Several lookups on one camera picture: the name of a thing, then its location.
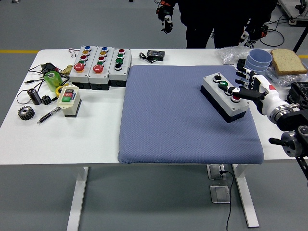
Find person's right gloved hand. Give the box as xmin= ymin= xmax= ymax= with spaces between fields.
xmin=155 ymin=0 xmax=174 ymax=34

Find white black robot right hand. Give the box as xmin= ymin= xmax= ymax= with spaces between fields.
xmin=226 ymin=67 xmax=289 ymax=115

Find person's left gloved hand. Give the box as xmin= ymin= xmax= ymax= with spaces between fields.
xmin=239 ymin=18 xmax=269 ymax=49

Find white four-button control box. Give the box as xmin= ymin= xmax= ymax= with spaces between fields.
xmin=200 ymin=72 xmax=251 ymax=124

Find four-button box with selector knob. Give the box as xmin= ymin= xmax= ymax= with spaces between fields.
xmin=108 ymin=48 xmax=132 ymax=87

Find five-button box with mushroom button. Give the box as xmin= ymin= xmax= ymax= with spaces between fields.
xmin=88 ymin=46 xmax=116 ymax=91
xmin=69 ymin=45 xmax=99 ymax=89

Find clear bubble plastic bag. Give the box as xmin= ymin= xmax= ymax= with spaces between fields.
xmin=216 ymin=46 xmax=251 ymax=65

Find black mechanical device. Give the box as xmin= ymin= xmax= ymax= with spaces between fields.
xmin=286 ymin=81 xmax=308 ymax=109

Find person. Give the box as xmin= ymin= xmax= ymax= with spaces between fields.
xmin=177 ymin=0 xmax=277 ymax=49

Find black digital panel meter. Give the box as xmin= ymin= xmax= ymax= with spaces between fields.
xmin=139 ymin=49 xmax=166 ymax=64

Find bread slice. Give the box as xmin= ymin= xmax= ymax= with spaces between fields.
xmin=269 ymin=48 xmax=308 ymax=76

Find metal floor outlet plate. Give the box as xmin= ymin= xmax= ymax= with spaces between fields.
xmin=206 ymin=164 xmax=228 ymax=180
xmin=209 ymin=184 xmax=231 ymax=204

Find white table leg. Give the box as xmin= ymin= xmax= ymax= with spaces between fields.
xmin=66 ymin=166 xmax=89 ymax=231
xmin=232 ymin=164 xmax=260 ymax=228

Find blue-grey padded mat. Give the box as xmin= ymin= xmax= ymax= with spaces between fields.
xmin=117 ymin=64 xmax=265 ymax=165

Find brass fitting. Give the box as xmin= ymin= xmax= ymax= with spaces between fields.
xmin=60 ymin=64 xmax=73 ymax=75

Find black adapter block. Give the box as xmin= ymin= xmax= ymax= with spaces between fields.
xmin=39 ymin=62 xmax=60 ymax=75

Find green plastic cylinder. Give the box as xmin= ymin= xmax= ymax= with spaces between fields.
xmin=43 ymin=70 xmax=63 ymax=93

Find yellow tape roll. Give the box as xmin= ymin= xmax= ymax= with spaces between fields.
xmin=55 ymin=83 xmax=70 ymax=99

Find black cylindrical capacitor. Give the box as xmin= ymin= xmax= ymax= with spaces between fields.
xmin=26 ymin=88 xmax=42 ymax=105

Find black silver pen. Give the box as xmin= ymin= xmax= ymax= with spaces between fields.
xmin=37 ymin=106 xmax=62 ymax=125

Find large dark metal gear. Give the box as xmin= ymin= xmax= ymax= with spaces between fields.
xmin=17 ymin=106 xmax=36 ymax=121

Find black cables on floor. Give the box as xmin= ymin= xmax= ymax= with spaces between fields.
xmin=258 ymin=14 xmax=293 ymax=48

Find grey equipment frame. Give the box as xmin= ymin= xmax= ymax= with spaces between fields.
xmin=276 ymin=0 xmax=308 ymax=26

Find black floor power cord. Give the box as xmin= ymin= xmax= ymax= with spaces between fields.
xmin=220 ymin=170 xmax=234 ymax=231

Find cream red-green switch box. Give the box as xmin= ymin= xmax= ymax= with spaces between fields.
xmin=57 ymin=84 xmax=82 ymax=118

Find thin black wire with plug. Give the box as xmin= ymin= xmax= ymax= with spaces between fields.
xmin=15 ymin=69 xmax=73 ymax=104

